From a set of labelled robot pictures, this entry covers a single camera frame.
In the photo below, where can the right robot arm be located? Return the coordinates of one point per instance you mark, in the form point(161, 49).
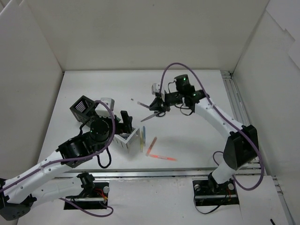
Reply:
point(241, 141)

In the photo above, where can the neon orange pen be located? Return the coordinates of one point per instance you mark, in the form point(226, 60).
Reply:
point(162, 157)

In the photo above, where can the orange brown pen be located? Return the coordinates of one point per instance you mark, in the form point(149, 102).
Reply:
point(151, 146)

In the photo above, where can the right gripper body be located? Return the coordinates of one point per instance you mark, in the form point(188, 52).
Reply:
point(161, 101)

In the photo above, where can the purple pen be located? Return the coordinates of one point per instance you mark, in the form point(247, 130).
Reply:
point(142, 104)

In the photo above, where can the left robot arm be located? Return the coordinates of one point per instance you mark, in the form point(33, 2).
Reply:
point(32, 188)

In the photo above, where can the black handled scissors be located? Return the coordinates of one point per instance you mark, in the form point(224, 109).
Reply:
point(155, 114)

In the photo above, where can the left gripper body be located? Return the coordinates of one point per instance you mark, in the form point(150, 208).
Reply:
point(120, 124)

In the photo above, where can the aluminium rail front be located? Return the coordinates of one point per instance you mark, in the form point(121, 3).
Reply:
point(157, 173)

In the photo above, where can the white slotted desk organizer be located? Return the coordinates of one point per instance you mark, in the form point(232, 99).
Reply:
point(125, 141)

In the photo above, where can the yellow pen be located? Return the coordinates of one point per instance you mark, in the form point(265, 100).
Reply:
point(141, 141)

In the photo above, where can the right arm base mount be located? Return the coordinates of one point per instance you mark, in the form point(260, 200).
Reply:
point(207, 201)

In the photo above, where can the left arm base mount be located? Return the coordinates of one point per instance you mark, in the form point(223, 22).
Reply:
point(94, 194)

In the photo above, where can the blue pen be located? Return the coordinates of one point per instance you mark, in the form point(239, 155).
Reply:
point(144, 135)

